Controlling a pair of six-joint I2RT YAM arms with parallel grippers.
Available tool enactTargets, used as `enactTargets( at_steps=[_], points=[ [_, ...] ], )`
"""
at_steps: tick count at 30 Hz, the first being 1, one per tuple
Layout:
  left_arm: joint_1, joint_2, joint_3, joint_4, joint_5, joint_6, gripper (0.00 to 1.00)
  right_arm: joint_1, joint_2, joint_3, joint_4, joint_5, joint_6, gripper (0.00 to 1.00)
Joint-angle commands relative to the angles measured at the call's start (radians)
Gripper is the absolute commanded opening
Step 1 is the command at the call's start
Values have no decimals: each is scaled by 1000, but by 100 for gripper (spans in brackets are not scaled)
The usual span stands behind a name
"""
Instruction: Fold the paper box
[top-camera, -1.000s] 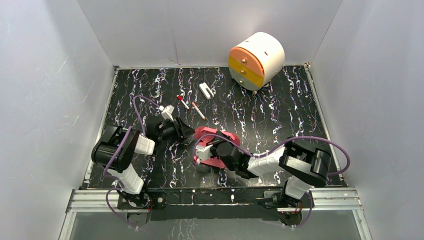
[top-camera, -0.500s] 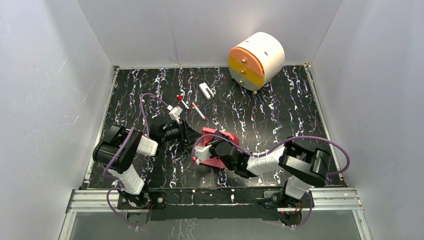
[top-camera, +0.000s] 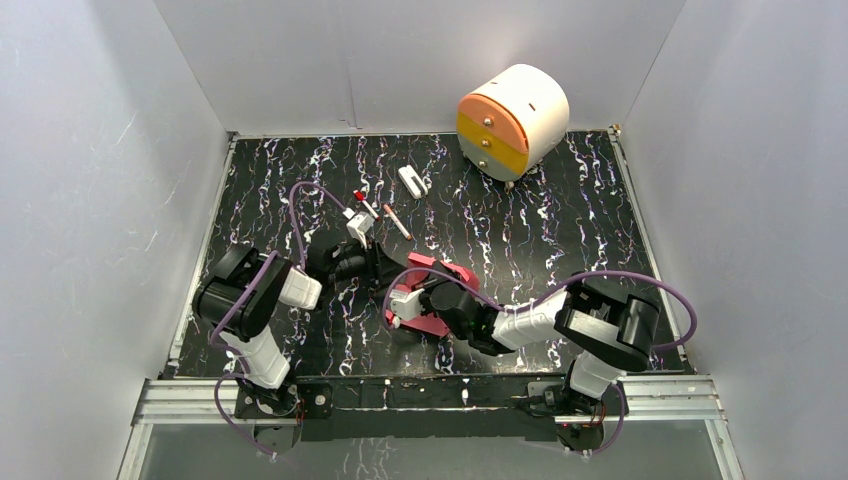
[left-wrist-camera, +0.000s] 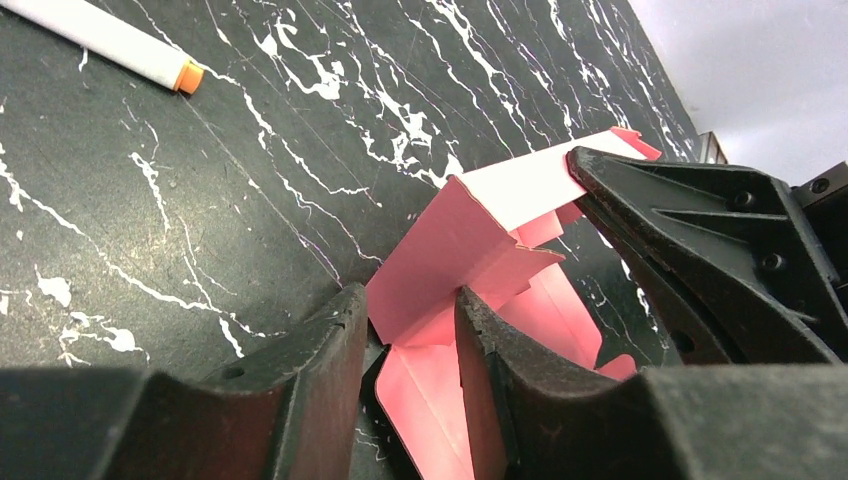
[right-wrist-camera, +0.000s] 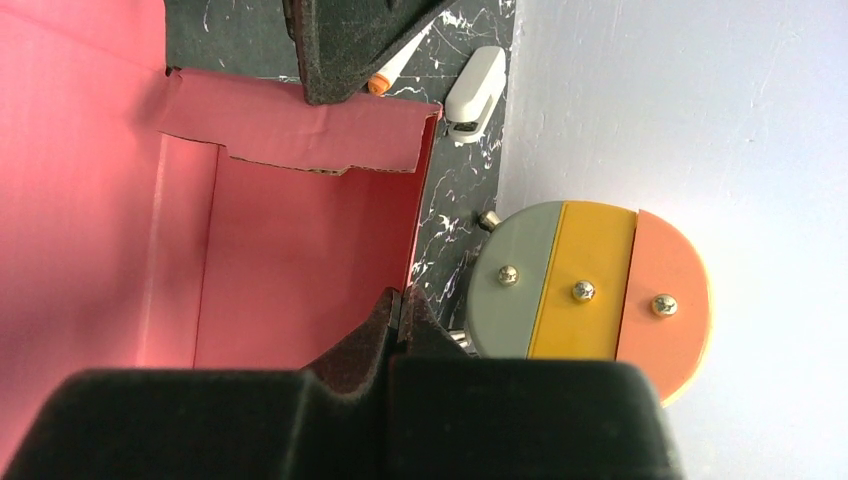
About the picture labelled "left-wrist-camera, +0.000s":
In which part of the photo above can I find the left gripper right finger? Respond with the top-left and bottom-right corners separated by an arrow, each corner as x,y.
454,288 -> 847,479

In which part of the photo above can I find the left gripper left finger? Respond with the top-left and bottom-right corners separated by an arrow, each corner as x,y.
1,283 -> 368,479

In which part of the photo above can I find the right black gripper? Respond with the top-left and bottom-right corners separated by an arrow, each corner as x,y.
566,147 -> 847,365

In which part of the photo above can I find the pink paper box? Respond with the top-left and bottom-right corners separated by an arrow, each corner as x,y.
366,142 -> 636,479

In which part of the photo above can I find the orange capped white marker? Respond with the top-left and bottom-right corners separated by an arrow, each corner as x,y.
1,0 -> 204,94

